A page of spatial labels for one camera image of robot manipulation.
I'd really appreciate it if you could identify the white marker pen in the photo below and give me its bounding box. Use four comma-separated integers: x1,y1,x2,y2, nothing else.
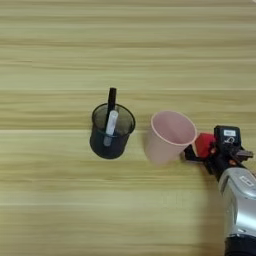
103,110,120,148

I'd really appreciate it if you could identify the red foam cube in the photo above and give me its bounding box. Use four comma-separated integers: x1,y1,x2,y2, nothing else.
194,132,216,158

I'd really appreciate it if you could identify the pink plastic cup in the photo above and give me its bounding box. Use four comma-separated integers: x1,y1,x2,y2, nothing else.
143,110,198,166

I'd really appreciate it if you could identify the black mesh pen holder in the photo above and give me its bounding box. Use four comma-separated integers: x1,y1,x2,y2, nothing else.
89,102,137,160

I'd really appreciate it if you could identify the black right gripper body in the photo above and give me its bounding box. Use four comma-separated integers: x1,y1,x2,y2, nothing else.
203,149,254,183

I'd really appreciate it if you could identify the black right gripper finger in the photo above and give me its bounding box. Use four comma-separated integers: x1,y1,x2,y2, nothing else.
183,144,205,164

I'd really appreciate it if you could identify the black marker pen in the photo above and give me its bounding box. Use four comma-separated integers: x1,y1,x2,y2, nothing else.
105,87,118,134

